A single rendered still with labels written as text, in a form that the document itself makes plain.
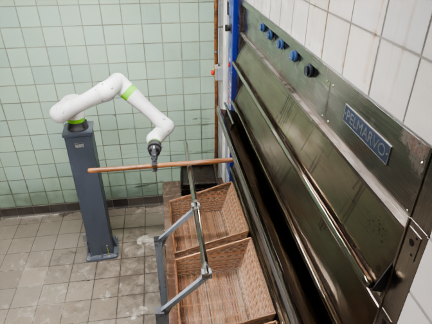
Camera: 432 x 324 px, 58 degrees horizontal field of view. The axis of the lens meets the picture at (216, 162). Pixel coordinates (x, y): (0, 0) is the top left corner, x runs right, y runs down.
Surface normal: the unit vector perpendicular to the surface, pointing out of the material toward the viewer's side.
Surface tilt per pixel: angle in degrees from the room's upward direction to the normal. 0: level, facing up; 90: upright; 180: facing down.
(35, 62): 90
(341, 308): 70
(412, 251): 90
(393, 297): 90
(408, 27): 90
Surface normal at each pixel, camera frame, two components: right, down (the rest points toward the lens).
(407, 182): -0.99, 0.07
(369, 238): -0.93, -0.22
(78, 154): 0.22, 0.51
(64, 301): 0.00, -0.85
